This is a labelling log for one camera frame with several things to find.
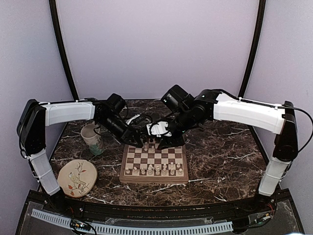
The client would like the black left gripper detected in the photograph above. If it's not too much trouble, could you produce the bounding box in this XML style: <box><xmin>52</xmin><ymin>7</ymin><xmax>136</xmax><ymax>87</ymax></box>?
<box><xmin>98</xmin><ymin>115</ymin><xmax>143</xmax><ymax>148</ymax></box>

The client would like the wooden chess board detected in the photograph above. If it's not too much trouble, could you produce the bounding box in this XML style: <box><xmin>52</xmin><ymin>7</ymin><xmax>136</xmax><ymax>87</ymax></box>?
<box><xmin>119</xmin><ymin>141</ymin><xmax>189</xmax><ymax>184</ymax></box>

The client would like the white chess queen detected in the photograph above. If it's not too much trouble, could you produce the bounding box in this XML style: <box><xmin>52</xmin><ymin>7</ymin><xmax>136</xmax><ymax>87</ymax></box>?
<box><xmin>147</xmin><ymin>164</ymin><xmax>154</xmax><ymax>175</ymax></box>

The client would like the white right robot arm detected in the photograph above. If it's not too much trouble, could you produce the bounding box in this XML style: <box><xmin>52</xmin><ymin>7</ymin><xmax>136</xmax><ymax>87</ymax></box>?
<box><xmin>149</xmin><ymin>85</ymin><xmax>298</xmax><ymax>212</ymax></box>

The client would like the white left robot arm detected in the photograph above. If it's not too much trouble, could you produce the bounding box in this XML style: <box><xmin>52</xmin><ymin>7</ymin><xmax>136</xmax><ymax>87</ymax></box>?
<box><xmin>17</xmin><ymin>94</ymin><xmax>143</xmax><ymax>213</ymax></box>

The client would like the floral ceramic mug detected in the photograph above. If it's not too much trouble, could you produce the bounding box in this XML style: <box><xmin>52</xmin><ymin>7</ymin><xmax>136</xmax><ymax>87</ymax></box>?
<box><xmin>81</xmin><ymin>122</ymin><xmax>104</xmax><ymax>156</ymax></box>

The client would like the bird painted ceramic plate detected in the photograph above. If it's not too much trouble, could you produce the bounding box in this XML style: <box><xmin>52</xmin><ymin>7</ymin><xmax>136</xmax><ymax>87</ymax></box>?
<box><xmin>57</xmin><ymin>160</ymin><xmax>98</xmax><ymax>198</ymax></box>

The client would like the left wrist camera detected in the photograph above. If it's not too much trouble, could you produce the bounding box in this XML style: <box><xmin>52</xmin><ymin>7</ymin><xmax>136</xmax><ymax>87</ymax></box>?
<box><xmin>126</xmin><ymin>114</ymin><xmax>145</xmax><ymax>125</ymax></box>

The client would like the black front rail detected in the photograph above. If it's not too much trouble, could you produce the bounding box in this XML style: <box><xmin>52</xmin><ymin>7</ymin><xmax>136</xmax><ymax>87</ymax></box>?
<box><xmin>84</xmin><ymin>202</ymin><xmax>245</xmax><ymax>218</ymax></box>

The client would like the grey slotted cable duct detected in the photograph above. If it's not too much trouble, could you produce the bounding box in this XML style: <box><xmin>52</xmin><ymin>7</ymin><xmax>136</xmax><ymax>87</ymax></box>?
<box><xmin>30</xmin><ymin>209</ymin><xmax>233</xmax><ymax>235</ymax></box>

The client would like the left black frame post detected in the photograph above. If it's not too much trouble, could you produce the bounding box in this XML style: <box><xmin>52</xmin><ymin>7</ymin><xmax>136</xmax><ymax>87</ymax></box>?
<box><xmin>48</xmin><ymin>0</ymin><xmax>79</xmax><ymax>100</ymax></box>

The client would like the black frame post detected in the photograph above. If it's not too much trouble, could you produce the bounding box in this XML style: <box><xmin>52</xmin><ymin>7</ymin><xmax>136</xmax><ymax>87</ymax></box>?
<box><xmin>239</xmin><ymin>0</ymin><xmax>267</xmax><ymax>97</ymax></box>
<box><xmin>48</xmin><ymin>0</ymin><xmax>79</xmax><ymax>100</ymax></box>

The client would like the right black frame post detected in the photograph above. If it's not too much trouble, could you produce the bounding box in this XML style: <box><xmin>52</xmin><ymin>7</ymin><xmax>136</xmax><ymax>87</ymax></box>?
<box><xmin>239</xmin><ymin>0</ymin><xmax>267</xmax><ymax>97</ymax></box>

